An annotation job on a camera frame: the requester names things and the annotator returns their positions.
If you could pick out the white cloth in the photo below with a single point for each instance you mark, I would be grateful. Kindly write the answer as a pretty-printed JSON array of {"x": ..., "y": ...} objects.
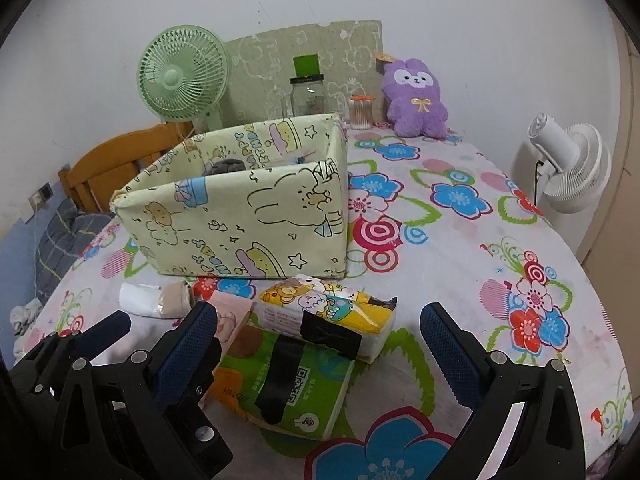
[
  {"x": 140, "y": 301},
  {"x": 25, "y": 315}
]

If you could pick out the black scrunchie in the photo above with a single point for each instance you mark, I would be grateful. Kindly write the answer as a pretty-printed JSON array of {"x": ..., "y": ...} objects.
[{"x": 222, "y": 167}]

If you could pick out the grey plaid blanket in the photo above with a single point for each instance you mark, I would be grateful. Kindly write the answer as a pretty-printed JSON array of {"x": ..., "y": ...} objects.
[{"x": 60, "y": 245}]

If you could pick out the green patterned board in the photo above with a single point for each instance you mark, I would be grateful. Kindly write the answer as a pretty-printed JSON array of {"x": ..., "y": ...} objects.
[{"x": 345, "y": 50}]

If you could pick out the yellow cartoon storage box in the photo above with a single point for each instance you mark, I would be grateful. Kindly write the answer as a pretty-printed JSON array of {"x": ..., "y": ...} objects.
[{"x": 250, "y": 225}]

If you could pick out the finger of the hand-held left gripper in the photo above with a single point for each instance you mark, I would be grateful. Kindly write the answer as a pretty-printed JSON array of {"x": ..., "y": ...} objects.
[
  {"x": 107, "y": 332},
  {"x": 200, "y": 432}
]

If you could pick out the small jar with orange lid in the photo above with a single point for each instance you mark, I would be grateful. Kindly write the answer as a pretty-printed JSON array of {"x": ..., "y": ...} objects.
[{"x": 361, "y": 115}]

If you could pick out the pink mask packet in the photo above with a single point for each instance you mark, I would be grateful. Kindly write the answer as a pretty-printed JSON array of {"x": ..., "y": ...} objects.
[{"x": 232, "y": 317}]

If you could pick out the wooden chair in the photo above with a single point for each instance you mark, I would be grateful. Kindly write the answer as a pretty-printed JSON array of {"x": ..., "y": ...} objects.
[{"x": 125, "y": 155}]

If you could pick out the beige door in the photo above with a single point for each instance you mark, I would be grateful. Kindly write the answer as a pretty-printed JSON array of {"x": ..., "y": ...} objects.
[{"x": 615, "y": 185}]

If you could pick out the glass jar with green lid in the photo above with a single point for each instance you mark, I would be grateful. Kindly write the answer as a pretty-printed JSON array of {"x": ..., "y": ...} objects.
[{"x": 307, "y": 97}]

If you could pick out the beige cloth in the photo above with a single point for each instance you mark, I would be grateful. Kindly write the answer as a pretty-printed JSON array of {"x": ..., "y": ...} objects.
[{"x": 176, "y": 301}]

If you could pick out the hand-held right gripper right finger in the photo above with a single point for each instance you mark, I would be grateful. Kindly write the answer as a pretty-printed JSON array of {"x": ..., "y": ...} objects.
[{"x": 452, "y": 355}]

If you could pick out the yellow cartoon tissue packet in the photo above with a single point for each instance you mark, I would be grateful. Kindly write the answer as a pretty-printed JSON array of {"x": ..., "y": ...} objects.
[{"x": 325, "y": 310}]

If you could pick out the green desk fan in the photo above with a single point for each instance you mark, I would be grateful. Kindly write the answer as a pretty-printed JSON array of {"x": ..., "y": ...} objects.
[{"x": 175, "y": 77}]

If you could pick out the white standing fan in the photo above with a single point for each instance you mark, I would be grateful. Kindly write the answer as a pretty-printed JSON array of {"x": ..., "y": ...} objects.
[{"x": 575, "y": 160}]

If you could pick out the green tissue packet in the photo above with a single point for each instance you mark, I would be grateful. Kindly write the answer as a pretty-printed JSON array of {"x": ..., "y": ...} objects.
[{"x": 310, "y": 400}]

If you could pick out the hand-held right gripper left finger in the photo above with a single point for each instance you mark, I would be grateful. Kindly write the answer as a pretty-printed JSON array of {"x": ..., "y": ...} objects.
[{"x": 187, "y": 345}]

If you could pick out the wall socket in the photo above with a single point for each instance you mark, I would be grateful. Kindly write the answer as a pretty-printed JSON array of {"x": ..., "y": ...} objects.
[{"x": 41, "y": 195}]

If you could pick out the white crumpled cloth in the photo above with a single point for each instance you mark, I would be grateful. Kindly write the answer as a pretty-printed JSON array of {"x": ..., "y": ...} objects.
[{"x": 25, "y": 315}]

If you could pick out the purple plush rabbit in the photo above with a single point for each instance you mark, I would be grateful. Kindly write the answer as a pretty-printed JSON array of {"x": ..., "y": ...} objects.
[{"x": 415, "y": 110}]

